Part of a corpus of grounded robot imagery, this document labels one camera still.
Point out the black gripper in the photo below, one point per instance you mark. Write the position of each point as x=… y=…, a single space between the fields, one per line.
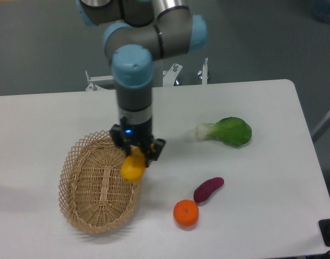
x=140 y=135

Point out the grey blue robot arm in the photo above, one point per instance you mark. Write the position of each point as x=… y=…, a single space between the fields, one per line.
x=138 y=34

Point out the woven wicker basket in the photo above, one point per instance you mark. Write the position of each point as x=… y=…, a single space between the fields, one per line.
x=93 y=196

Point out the purple sweet potato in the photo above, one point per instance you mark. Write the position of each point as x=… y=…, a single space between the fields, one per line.
x=207 y=188

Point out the orange tangerine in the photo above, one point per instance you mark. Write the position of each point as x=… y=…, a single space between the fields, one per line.
x=186 y=213

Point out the green bok choy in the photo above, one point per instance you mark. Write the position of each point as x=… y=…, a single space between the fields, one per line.
x=231 y=131

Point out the white metal base frame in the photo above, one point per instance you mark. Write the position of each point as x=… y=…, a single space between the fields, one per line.
x=171 y=77

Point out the white frame at right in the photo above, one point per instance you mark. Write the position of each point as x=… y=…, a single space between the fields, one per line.
x=320 y=129

